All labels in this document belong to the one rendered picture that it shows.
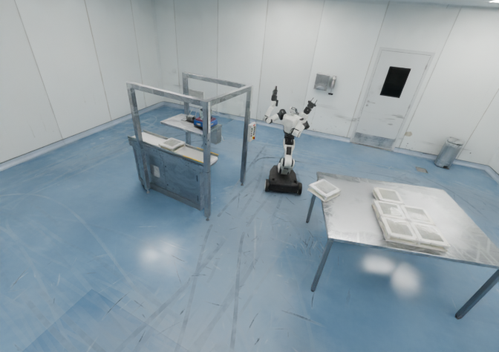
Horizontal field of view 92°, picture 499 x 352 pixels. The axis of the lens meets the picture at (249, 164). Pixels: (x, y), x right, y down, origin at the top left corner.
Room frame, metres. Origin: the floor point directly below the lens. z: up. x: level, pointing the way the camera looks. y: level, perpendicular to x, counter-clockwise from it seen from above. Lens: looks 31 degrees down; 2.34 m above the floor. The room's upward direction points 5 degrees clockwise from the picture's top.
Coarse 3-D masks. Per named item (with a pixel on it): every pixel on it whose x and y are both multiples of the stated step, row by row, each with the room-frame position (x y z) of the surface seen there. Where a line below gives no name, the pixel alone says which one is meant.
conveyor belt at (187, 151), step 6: (144, 132) 3.24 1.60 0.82; (144, 138) 3.04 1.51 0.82; (150, 138) 3.06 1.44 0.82; (156, 138) 3.08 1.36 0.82; (156, 144) 2.90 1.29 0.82; (180, 150) 2.80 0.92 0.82; (186, 150) 2.81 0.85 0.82; (192, 150) 2.83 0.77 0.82; (192, 156) 2.67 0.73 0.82; (198, 156) 2.68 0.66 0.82; (210, 156) 2.71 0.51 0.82; (210, 162) 2.57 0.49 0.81
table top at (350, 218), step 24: (360, 192) 2.20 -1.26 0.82; (408, 192) 2.29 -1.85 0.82; (432, 192) 2.34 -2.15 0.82; (336, 216) 1.77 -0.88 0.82; (360, 216) 1.80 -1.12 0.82; (432, 216) 1.91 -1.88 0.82; (456, 216) 1.94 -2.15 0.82; (336, 240) 1.48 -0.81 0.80; (360, 240) 1.49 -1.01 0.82; (384, 240) 1.52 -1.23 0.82; (456, 240) 1.60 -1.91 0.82; (480, 240) 1.63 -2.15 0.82; (480, 264) 1.36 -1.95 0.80
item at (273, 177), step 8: (280, 160) 3.65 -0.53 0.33; (272, 168) 3.64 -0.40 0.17; (272, 176) 3.37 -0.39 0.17; (280, 176) 3.40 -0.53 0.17; (288, 176) 3.42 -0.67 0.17; (272, 184) 3.13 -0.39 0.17; (280, 184) 3.14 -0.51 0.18; (288, 184) 3.15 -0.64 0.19; (296, 184) 3.15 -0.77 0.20; (296, 192) 3.12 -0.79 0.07
